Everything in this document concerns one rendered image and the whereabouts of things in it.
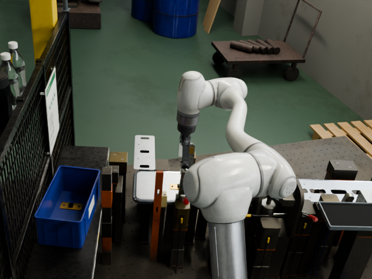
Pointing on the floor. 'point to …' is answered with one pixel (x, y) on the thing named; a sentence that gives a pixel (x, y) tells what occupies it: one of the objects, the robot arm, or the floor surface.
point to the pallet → (362, 134)
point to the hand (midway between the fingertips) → (182, 162)
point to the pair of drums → (168, 16)
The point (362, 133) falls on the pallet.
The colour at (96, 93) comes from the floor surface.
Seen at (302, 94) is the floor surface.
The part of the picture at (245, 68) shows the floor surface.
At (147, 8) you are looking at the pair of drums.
